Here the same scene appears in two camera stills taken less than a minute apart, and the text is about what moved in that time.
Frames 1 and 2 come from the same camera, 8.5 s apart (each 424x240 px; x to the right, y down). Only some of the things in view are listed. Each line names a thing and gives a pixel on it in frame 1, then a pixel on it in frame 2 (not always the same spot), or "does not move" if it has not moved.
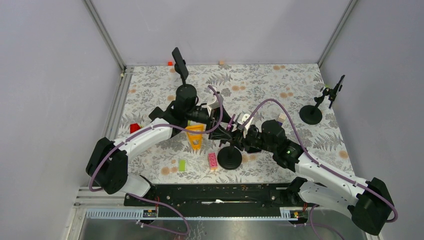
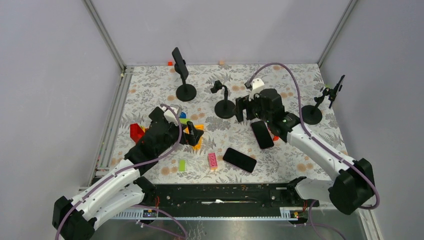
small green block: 182,165 does not move
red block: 135,127 does not move
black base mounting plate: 210,196 does not move
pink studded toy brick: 213,160 does not move
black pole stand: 311,115 does not move
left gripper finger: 225,116 -> 195,134
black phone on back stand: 180,63 does not move
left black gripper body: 198,114 -> 185,138
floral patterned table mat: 249,123 does not move
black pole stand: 230,157 -> 224,109
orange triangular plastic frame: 196,138 does not move
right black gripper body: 253,139 -> 254,109
